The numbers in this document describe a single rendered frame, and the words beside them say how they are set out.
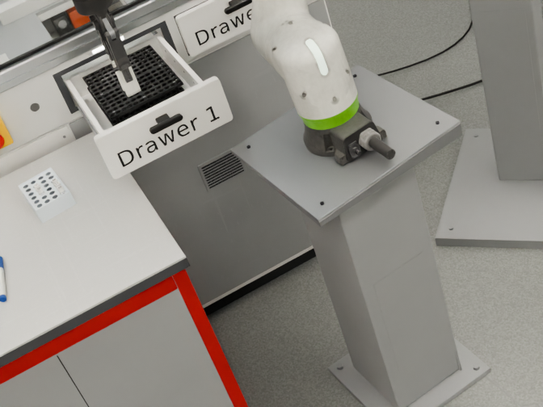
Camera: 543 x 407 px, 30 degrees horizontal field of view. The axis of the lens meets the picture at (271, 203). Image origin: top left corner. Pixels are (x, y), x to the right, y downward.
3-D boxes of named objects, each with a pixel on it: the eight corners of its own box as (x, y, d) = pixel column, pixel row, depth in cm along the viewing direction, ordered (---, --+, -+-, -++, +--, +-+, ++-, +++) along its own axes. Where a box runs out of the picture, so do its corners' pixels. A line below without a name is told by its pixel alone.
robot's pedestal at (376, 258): (491, 371, 253) (442, 134, 206) (397, 440, 245) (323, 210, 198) (417, 309, 275) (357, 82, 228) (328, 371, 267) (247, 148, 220)
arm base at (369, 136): (419, 149, 199) (412, 125, 195) (359, 190, 196) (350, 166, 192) (348, 102, 219) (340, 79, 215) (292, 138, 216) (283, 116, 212)
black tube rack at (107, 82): (191, 105, 225) (183, 81, 221) (120, 141, 222) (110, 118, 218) (158, 66, 242) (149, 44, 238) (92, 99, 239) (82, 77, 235)
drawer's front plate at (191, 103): (233, 119, 220) (218, 77, 213) (114, 180, 214) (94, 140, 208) (230, 115, 221) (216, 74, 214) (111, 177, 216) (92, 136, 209)
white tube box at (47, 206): (76, 203, 222) (69, 190, 220) (42, 223, 220) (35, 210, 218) (56, 179, 231) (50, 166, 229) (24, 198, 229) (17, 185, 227)
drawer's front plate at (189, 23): (295, 6, 250) (284, -33, 243) (191, 57, 244) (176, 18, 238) (292, 4, 251) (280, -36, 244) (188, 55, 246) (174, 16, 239)
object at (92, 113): (222, 113, 220) (213, 90, 216) (115, 167, 215) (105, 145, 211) (160, 45, 250) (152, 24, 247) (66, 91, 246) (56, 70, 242)
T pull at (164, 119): (184, 119, 210) (182, 114, 209) (152, 136, 209) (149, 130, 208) (178, 111, 213) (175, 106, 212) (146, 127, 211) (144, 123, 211)
